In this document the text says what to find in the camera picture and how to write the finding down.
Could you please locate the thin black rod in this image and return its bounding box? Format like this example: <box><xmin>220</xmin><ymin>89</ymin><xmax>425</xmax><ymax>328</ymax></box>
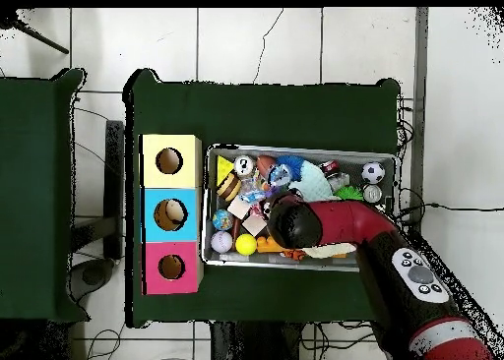
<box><xmin>11</xmin><ymin>19</ymin><xmax>71</xmax><ymax>56</ymax></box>

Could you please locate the small soccer ball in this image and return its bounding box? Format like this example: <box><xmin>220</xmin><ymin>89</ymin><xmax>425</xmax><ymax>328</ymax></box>
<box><xmin>360</xmin><ymin>161</ymin><xmax>386</xmax><ymax>185</ymax></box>

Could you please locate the shallow clear mesh bin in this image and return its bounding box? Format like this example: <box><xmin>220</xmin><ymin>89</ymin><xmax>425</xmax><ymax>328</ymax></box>
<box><xmin>200</xmin><ymin>144</ymin><xmax>398</xmax><ymax>272</ymax></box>

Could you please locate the mint green waffle cloth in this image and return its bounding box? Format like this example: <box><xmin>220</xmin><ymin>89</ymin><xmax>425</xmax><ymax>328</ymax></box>
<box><xmin>286</xmin><ymin>160</ymin><xmax>343</xmax><ymax>203</ymax></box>

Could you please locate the wooden burger toy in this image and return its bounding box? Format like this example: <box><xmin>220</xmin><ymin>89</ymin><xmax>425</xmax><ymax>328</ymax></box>
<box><xmin>216</xmin><ymin>171</ymin><xmax>243</xmax><ymax>202</ymax></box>

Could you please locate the green spiky toy with eyes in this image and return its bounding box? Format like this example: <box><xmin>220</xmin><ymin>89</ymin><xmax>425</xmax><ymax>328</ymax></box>
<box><xmin>334</xmin><ymin>185</ymin><xmax>364</xmax><ymax>201</ymax></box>

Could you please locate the blue spiky ball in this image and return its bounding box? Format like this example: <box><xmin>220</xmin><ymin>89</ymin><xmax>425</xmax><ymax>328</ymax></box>
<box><xmin>275</xmin><ymin>154</ymin><xmax>306</xmax><ymax>172</ymax></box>

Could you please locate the black cable on floor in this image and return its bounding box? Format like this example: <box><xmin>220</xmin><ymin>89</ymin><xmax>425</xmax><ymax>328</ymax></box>
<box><xmin>397</xmin><ymin>202</ymin><xmax>504</xmax><ymax>226</ymax></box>

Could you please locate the yellow cheese wedge toy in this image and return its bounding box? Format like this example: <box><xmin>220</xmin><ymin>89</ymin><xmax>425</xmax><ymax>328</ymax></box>
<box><xmin>216</xmin><ymin>155</ymin><xmax>235</xmax><ymax>188</ymax></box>

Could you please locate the black stand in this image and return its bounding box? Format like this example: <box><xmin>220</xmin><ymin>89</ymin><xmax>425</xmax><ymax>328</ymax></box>
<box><xmin>70</xmin><ymin>119</ymin><xmax>126</xmax><ymax>302</ymax></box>

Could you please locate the dark green tablecloth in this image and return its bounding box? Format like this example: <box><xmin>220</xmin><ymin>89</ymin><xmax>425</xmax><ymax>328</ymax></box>
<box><xmin>123</xmin><ymin>68</ymin><xmax>402</xmax><ymax>330</ymax></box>

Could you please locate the silver drink can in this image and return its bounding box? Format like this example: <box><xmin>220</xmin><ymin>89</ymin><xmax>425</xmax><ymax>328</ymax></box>
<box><xmin>233</xmin><ymin>154</ymin><xmax>257</xmax><ymax>178</ymax></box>

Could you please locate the globe print ball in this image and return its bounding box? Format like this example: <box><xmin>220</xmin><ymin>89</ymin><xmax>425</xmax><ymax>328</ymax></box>
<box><xmin>212</xmin><ymin>209</ymin><xmax>236</xmax><ymax>232</ymax></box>

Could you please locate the neighbouring green covered table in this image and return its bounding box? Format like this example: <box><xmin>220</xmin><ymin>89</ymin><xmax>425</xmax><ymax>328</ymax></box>
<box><xmin>0</xmin><ymin>68</ymin><xmax>91</xmax><ymax>325</ymax></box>

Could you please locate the wooden box with three holes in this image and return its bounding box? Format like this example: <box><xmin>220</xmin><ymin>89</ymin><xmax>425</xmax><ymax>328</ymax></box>
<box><xmin>139</xmin><ymin>134</ymin><xmax>205</xmax><ymax>297</ymax></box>

